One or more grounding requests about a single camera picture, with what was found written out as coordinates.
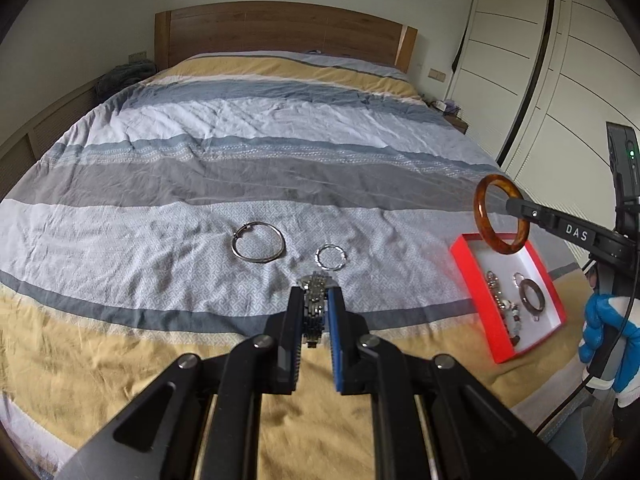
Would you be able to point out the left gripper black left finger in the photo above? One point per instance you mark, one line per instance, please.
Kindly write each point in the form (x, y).
(286, 329)

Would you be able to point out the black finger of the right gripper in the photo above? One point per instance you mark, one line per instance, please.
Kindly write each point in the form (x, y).
(575, 230)

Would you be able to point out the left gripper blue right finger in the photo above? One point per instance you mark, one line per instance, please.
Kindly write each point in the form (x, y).
(350, 368)

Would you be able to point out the silver metal watch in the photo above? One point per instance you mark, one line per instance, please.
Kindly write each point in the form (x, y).
(315, 298)

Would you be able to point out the dark brown bangle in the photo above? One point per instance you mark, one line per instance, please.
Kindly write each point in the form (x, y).
(532, 297)

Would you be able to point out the thin silver ring bangle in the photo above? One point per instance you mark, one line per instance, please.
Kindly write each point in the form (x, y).
(520, 279)

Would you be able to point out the amber orange bangle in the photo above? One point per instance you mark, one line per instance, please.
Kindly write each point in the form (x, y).
(487, 232)

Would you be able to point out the red white jewelry box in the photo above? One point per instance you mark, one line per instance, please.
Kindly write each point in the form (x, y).
(509, 329)

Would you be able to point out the right hand blue white glove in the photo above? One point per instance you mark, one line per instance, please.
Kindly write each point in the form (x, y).
(605, 316)

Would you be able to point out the twisted silver bangle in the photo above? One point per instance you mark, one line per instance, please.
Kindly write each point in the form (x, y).
(330, 257)

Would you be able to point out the silver clasp bangle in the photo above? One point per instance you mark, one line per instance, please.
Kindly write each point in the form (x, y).
(258, 242)

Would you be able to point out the white wardrobe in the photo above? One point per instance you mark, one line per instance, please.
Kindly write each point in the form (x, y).
(538, 82)

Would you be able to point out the striped bed duvet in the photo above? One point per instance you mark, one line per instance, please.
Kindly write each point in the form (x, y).
(115, 245)

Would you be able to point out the wooden nightstand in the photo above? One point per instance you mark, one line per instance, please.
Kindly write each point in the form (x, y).
(456, 122)

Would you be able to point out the items on nightstand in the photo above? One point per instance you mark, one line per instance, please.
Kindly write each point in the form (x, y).
(446, 107)

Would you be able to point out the wooden headboard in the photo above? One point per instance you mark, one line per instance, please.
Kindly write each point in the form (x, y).
(280, 26)

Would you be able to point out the dark clothes pile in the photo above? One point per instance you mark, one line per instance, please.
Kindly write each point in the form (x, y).
(122, 76)

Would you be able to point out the wall socket plate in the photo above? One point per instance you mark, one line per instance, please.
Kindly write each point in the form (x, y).
(437, 75)

